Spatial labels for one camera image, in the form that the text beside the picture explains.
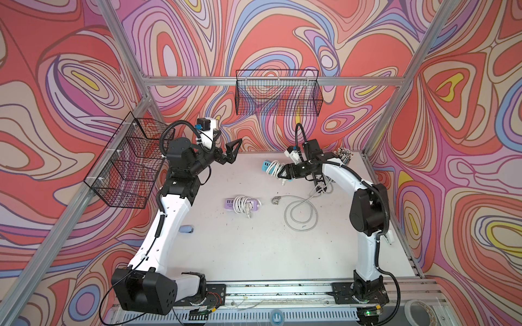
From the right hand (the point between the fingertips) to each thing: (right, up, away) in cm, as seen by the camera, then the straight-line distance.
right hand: (285, 179), depth 93 cm
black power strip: (+18, -5, +6) cm, 20 cm away
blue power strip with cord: (-6, +5, -2) cm, 8 cm away
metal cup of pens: (+29, +12, +3) cm, 31 cm away
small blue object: (-44, -22, -5) cm, 50 cm away
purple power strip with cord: (-20, -12, -2) cm, 23 cm away
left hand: (-21, +15, -26) cm, 36 cm away
